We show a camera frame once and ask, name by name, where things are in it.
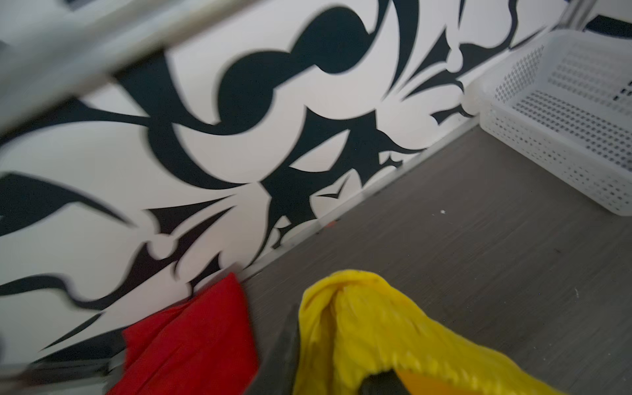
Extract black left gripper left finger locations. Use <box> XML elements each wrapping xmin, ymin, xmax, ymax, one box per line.
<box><xmin>245</xmin><ymin>305</ymin><xmax>301</xmax><ymax>395</ymax></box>

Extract yellow shorts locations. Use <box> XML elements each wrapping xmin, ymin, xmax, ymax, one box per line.
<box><xmin>293</xmin><ymin>270</ymin><xmax>559</xmax><ymax>394</ymax></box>

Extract red shorts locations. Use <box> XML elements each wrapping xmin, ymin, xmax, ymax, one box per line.
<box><xmin>110</xmin><ymin>273</ymin><xmax>258</xmax><ymax>394</ymax></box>

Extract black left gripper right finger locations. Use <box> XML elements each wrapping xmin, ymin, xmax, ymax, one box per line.
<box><xmin>358</xmin><ymin>370</ymin><xmax>410</xmax><ymax>395</ymax></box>

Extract aluminium frame crossbar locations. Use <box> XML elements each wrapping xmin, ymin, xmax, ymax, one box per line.
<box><xmin>1</xmin><ymin>1</ymin><xmax>253</xmax><ymax>135</ymax></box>

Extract white plastic basket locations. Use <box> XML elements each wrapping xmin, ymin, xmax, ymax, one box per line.
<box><xmin>463</xmin><ymin>31</ymin><xmax>631</xmax><ymax>217</ymax></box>

